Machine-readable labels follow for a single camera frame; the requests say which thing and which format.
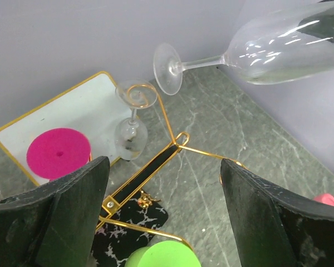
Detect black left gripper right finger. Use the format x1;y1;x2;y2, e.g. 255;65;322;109
220;159;334;266

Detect small pink capped bottle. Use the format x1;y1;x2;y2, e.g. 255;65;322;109
314;193;334;206

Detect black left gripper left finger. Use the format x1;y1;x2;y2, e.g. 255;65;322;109
0;156;110;266

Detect clear tumbler glass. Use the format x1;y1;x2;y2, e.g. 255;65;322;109
153;1;334;95

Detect pink plastic wine glass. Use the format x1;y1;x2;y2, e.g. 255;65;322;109
26;128;91;181

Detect gold wire wine glass rack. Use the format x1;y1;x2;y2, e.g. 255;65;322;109
89;84;248;267

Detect clear stemmed wine glass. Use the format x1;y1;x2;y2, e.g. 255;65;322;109
114;79;158;161

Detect green plastic wine glass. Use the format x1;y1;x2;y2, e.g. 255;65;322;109
125;240;202;267

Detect gold framed mirror tray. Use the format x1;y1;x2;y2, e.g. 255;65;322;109
0;71;131;186

